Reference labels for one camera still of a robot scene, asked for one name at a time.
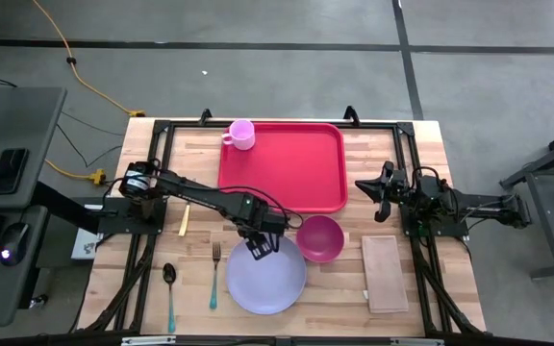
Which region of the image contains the black computer mouse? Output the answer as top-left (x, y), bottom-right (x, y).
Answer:
top-left (0, 222), bottom-right (31, 267)

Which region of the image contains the fork with teal handle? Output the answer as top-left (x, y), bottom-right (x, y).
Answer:
top-left (209, 240), bottom-right (222, 311)

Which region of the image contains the white box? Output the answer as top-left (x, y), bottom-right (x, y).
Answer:
top-left (70, 229), bottom-right (104, 261)

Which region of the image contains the lavender round plate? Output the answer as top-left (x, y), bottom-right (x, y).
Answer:
top-left (224, 235), bottom-right (308, 316)

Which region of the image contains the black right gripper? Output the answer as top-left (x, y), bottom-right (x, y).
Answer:
top-left (355, 161), bottom-right (411, 223)

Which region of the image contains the yellow extension cable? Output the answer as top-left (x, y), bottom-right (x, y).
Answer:
top-left (31, 0), bottom-right (147, 118)
top-left (44, 159), bottom-right (108, 186)

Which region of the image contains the beige napkin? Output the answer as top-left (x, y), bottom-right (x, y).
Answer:
top-left (361, 235), bottom-right (410, 314)

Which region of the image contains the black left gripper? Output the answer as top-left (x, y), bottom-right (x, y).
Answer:
top-left (245, 206), bottom-right (290, 261)

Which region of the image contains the grey desk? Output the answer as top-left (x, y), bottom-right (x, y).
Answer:
top-left (0, 86), bottom-right (67, 329)

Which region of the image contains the silver bracket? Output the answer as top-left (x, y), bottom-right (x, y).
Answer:
top-left (390, 337), bottom-right (445, 346)
top-left (120, 335), bottom-right (177, 346)

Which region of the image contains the black smartphone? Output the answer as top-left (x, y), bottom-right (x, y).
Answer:
top-left (0, 148), bottom-right (30, 196)

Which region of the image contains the grey metal table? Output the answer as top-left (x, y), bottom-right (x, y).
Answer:
top-left (499, 119), bottom-right (554, 280)

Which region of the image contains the red plastic tray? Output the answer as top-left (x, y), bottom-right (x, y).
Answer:
top-left (216, 122), bottom-right (349, 214)

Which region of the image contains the spoon with teal handle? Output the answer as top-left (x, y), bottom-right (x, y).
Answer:
top-left (162, 262), bottom-right (178, 334)

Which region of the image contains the magenta bowl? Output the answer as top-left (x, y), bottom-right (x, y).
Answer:
top-left (295, 214), bottom-right (345, 264)

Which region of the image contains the light pink mug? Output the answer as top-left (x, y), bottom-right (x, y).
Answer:
top-left (221, 118), bottom-right (257, 152)

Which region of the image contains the knife with cream handle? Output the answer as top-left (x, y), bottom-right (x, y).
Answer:
top-left (177, 202), bottom-right (191, 237)

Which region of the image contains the black aluminium table frame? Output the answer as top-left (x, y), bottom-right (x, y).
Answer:
top-left (78, 118), bottom-right (488, 337)

